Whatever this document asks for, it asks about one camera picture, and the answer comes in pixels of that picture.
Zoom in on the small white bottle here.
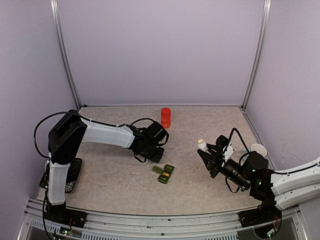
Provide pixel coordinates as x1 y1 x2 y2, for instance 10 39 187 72
197 138 208 152

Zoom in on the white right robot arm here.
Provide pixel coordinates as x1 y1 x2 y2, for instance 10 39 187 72
197 135 320 222

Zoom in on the light blue mug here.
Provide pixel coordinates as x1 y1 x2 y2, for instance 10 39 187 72
250 143 268 158

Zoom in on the black square tray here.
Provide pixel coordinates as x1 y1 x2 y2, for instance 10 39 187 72
39 158 83 194

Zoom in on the green pill organizer box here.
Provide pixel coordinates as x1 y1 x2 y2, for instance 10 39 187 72
152 164 175 184

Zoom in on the left aluminium frame post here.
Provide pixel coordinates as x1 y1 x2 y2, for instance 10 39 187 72
50 0 82 110

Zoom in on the right aluminium frame post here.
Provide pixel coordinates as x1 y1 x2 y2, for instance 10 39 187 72
241 0 272 112

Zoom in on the aluminium frame post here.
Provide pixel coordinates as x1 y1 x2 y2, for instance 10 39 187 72
50 0 82 110
241 0 272 112

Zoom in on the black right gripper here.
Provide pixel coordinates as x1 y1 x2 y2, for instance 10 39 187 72
197 143 251 190

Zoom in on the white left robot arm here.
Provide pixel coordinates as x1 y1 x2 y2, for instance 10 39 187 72
47 109 169 223

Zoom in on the front aluminium rail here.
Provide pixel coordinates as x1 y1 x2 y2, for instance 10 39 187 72
20 200 307 240

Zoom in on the red cylindrical can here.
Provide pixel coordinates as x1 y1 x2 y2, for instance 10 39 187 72
160 107 171 129

